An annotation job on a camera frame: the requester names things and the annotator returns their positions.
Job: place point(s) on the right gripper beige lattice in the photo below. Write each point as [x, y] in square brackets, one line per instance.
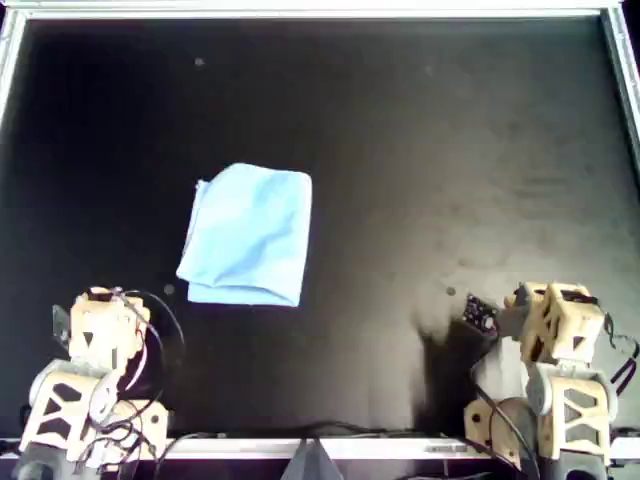
[565, 330]

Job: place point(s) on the left gripper beige lattice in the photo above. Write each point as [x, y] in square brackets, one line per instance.
[105, 330]

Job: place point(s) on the blue cloth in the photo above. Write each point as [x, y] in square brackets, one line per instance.
[250, 235]

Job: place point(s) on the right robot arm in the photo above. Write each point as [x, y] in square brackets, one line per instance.
[575, 410]

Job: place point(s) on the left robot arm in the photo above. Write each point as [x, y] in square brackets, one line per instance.
[60, 410]

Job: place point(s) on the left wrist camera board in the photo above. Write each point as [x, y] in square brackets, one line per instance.
[61, 325]

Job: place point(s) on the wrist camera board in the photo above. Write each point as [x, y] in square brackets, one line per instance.
[61, 325]
[477, 314]

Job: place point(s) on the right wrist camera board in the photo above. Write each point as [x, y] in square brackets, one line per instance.
[477, 314]

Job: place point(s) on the aluminium table frame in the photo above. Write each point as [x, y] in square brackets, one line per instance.
[225, 447]

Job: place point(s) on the grey camera stand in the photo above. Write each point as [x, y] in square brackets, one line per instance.
[312, 465]

